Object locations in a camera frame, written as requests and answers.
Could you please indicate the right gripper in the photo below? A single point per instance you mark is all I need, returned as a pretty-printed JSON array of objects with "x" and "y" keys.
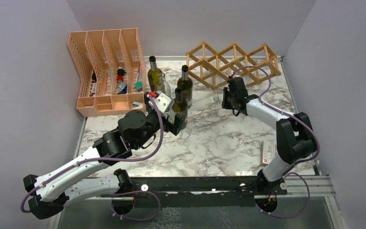
[{"x": 225, "y": 104}]

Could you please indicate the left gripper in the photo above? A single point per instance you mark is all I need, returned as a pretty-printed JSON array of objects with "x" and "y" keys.
[{"x": 175, "y": 128}]

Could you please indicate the green bottle black cap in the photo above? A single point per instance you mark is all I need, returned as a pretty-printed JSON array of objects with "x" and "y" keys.
[{"x": 180, "y": 107}]

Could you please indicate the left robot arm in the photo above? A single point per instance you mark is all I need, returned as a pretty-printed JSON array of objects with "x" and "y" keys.
[{"x": 47, "y": 195}]

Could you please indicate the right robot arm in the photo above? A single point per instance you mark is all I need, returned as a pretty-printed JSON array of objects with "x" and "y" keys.
[{"x": 294, "y": 135}]

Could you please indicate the slim clear glass bottle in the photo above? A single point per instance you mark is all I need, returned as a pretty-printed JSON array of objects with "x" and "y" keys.
[{"x": 163, "y": 85}]

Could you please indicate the green bottle silver cap rear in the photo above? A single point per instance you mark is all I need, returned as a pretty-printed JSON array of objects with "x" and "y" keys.
[{"x": 153, "y": 74}]

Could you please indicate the green bottle silver cap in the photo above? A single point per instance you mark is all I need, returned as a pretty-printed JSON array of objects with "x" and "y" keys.
[
  {"x": 153, "y": 74},
  {"x": 186, "y": 85}
]

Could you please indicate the wooden lattice wine rack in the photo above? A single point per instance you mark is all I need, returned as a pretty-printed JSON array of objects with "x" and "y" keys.
[{"x": 212, "y": 68}]

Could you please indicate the green bottle silver cap front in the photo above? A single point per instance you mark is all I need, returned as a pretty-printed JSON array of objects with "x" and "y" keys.
[{"x": 186, "y": 85}]

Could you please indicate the small items in organizer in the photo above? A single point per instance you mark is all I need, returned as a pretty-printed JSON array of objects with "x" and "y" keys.
[{"x": 115, "y": 93}]

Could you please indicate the small white red box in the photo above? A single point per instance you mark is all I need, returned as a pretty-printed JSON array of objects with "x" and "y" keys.
[{"x": 268, "y": 152}]

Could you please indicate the peach plastic file organizer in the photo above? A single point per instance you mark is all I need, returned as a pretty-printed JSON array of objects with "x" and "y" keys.
[{"x": 96, "y": 52}]

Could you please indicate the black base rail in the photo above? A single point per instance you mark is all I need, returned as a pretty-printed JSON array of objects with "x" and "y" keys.
[{"x": 194, "y": 192}]

